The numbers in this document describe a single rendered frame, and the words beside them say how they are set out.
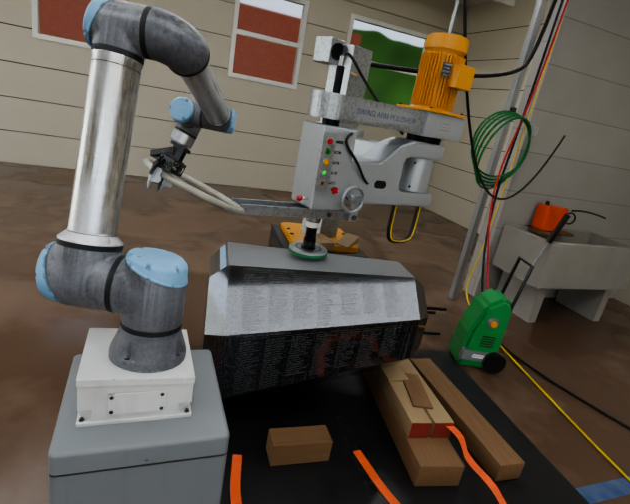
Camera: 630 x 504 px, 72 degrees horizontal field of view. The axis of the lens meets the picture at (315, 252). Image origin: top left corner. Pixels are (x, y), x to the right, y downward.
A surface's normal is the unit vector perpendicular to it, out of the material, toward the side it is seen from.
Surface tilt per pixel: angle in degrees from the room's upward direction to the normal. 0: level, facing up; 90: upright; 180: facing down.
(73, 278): 77
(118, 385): 86
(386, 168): 90
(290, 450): 90
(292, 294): 45
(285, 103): 90
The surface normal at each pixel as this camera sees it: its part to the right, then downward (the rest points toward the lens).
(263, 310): 0.30, -0.41
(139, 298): -0.01, 0.24
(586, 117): 0.33, 0.36
